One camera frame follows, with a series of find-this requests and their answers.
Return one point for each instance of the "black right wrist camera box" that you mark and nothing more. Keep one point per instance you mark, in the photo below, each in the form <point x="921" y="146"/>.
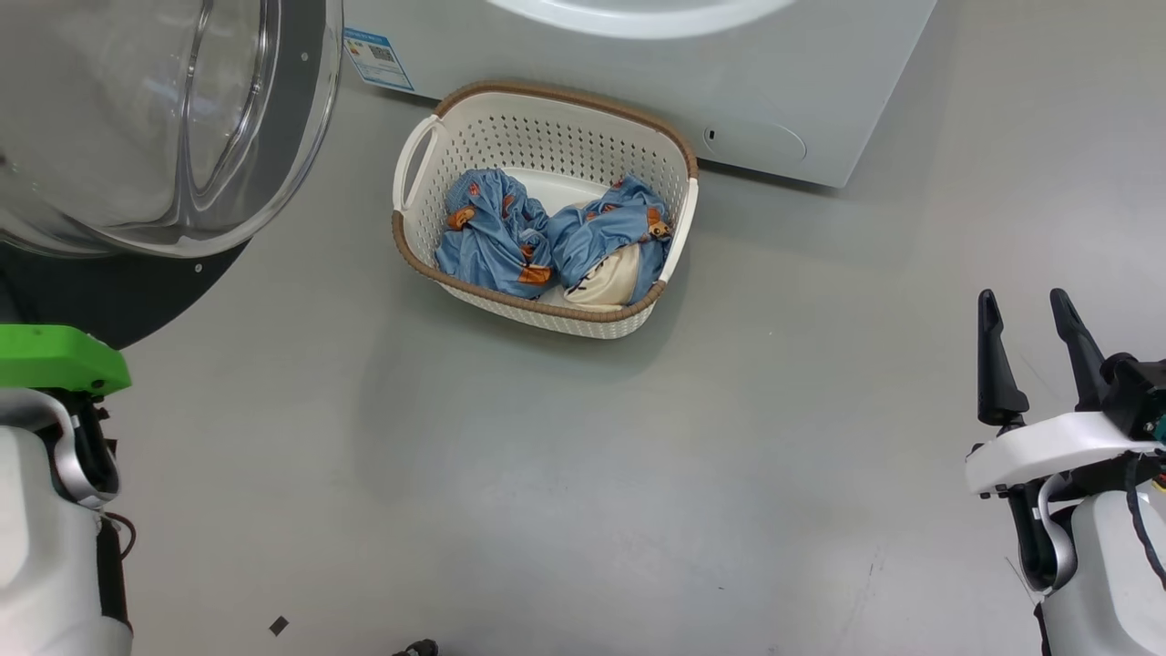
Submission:
<point x="1139" y="392"/>

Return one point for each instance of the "small black floor-level object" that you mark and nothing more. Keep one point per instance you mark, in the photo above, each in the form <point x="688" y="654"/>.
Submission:
<point x="417" y="650"/>

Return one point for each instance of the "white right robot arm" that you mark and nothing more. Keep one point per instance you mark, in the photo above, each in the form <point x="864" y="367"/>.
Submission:
<point x="1102" y="574"/>

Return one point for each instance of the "small black floor scrap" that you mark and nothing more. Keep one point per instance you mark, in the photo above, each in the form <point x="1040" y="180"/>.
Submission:
<point x="279" y="626"/>

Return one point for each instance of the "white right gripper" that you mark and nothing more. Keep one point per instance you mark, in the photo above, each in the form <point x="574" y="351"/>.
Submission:
<point x="1038" y="451"/>

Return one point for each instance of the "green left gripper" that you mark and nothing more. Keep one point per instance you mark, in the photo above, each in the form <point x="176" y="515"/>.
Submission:
<point x="55" y="360"/>

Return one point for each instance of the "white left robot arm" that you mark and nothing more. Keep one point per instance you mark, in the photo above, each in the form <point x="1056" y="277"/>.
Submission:
<point x="46" y="547"/>

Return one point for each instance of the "cream white garment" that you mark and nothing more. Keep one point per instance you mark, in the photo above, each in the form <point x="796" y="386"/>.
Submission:
<point x="606" y="278"/>

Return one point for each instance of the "blue energy label sticker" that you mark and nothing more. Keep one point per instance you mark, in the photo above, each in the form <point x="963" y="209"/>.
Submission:
<point x="378" y="59"/>

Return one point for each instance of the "blue bear-print garment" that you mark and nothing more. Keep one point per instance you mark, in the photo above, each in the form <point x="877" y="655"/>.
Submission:
<point x="492" y="237"/>
<point x="606" y="228"/>

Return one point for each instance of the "cream perforated laundry basket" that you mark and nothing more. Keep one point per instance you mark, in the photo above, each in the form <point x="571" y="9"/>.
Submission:
<point x="547" y="128"/>

